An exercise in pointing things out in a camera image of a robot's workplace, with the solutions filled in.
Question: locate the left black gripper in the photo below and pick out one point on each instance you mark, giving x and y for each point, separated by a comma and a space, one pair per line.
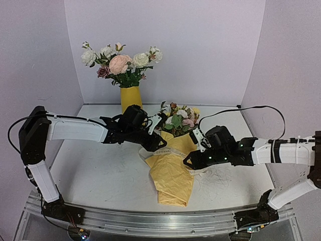
153, 145

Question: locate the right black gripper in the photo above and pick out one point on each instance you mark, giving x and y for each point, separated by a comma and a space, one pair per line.
199, 157

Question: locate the cream printed ribbon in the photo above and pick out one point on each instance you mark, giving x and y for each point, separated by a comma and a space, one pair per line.
145, 155

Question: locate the yellow paper bouquet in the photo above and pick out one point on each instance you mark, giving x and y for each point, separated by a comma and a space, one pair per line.
172, 181

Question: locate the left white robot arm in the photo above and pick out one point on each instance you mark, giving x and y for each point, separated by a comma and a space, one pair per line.
30, 135

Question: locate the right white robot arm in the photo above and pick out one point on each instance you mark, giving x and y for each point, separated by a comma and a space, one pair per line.
300, 151

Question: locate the yellow ceramic vase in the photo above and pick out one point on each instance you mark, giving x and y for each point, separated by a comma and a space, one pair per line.
130, 96

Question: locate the white and pink flowers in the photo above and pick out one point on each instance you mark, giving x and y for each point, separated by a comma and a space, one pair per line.
123, 70

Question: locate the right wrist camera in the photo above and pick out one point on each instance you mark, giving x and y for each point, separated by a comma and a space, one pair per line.
199, 139

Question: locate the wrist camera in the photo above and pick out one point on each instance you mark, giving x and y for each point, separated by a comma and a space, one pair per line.
152, 122
199, 139

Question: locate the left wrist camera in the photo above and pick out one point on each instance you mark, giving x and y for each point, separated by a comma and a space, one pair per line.
152, 122

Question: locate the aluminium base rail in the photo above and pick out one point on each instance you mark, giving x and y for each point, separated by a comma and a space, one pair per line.
188, 224

